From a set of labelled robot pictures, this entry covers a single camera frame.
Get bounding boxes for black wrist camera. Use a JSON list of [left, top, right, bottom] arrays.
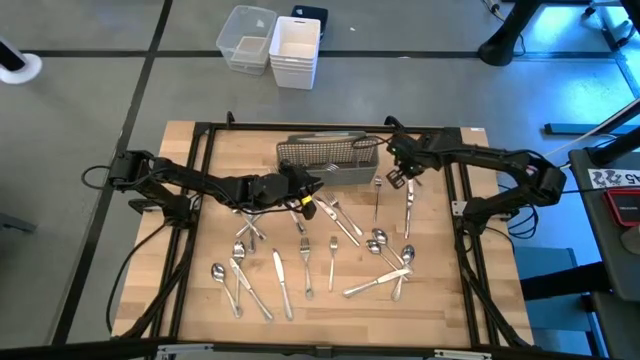
[[385, 130, 409, 154], [297, 192, 320, 221]]

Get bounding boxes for black horizontal beam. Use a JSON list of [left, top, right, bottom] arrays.
[[518, 260, 615, 302]]

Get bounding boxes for dark blue bin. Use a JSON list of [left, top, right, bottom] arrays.
[[290, 4, 330, 40]]

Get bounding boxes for black cable bundle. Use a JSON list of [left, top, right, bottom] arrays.
[[504, 202, 540, 240]]

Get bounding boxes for black floor cable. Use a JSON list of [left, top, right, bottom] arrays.
[[104, 222, 169, 335]]

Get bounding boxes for clear plastic bin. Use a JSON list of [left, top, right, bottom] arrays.
[[215, 4, 279, 77]]

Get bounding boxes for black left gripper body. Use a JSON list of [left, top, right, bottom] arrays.
[[249, 162, 312, 209]]

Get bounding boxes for white printed paper label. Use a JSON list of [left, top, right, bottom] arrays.
[[587, 167, 640, 191]]

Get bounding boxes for grey round object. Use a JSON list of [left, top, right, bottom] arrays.
[[619, 227, 640, 257]]

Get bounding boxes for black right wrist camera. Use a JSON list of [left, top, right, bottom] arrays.
[[385, 130, 409, 154]]

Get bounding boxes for blue grey cabinet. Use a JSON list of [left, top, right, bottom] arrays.
[[513, 246, 601, 354]]

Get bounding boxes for silver rail bracket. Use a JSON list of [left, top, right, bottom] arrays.
[[155, 342, 215, 360], [432, 348, 494, 360]]

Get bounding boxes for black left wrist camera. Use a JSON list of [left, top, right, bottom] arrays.
[[297, 192, 320, 221]]

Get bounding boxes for black pedestal stand base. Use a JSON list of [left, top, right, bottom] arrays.
[[477, 0, 546, 68]]

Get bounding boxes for small stainless steel fork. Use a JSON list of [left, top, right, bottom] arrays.
[[372, 174, 385, 225], [327, 235, 340, 293]]

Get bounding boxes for grey side table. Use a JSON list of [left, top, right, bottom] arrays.
[[568, 147, 640, 304]]

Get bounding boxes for black right camera cable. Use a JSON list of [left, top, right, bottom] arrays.
[[351, 133, 396, 151]]

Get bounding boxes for black front rail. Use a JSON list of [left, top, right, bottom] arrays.
[[0, 337, 640, 360]]

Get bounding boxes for dark metal table foot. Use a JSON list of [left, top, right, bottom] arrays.
[[543, 121, 640, 137]]

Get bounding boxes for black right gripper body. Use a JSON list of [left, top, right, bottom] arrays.
[[399, 133, 444, 177]]

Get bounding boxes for white plastic bin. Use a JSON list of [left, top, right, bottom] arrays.
[[268, 15, 323, 92]]

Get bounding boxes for white floor cable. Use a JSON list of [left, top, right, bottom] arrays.
[[544, 102, 640, 157]]

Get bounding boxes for grey mesh cutlery basket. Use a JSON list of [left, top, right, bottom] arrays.
[[275, 130, 380, 187]]

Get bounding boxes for silver spoon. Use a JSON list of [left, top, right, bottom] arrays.
[[299, 236, 315, 301]]

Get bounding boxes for black diagonal stand pole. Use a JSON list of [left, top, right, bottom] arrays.
[[585, 127, 640, 167], [592, 97, 640, 136]]

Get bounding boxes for red black device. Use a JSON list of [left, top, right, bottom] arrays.
[[601, 187, 640, 229]]

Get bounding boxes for white round floor stand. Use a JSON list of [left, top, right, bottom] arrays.
[[0, 35, 44, 86]]

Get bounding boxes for grey floor foot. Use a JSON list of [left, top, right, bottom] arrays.
[[0, 211, 39, 234]]

